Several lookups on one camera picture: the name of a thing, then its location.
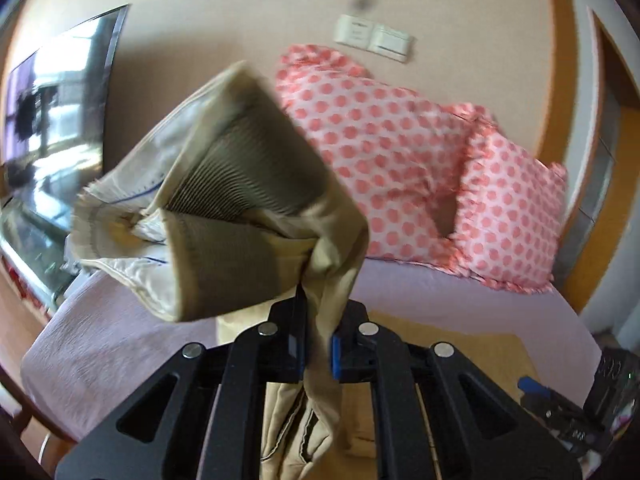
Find beige khaki pants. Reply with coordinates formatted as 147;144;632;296
68;64;381;479

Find lavender bed sheet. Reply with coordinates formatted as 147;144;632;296
21;260;601;440

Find pink polka dot pillow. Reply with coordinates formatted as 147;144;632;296
276;44;471;266
448;103;567;294

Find flat screen television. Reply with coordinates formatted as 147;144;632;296
1;6;128;314

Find wooden glass panel door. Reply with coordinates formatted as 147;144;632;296
538;0;639;312

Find white wall switch panel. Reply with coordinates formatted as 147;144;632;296
334;14;412;63

